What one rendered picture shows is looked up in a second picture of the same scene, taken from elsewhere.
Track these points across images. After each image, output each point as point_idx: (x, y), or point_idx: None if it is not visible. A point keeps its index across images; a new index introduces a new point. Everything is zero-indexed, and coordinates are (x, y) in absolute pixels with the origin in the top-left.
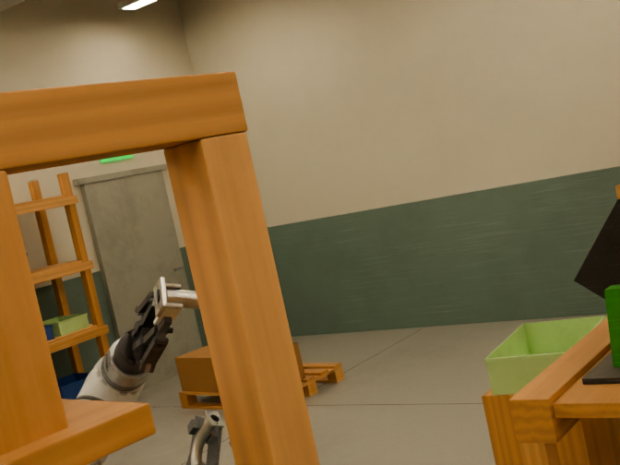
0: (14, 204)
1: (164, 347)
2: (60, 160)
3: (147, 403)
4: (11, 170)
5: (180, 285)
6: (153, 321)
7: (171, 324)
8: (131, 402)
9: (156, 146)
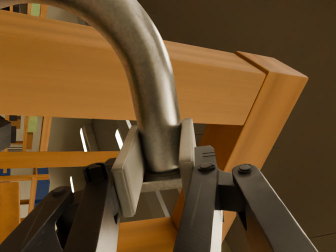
0: (154, 218)
1: (37, 210)
2: (180, 192)
3: (19, 183)
4: (176, 218)
5: (188, 119)
6: (132, 214)
7: (104, 162)
8: (19, 196)
9: (205, 135)
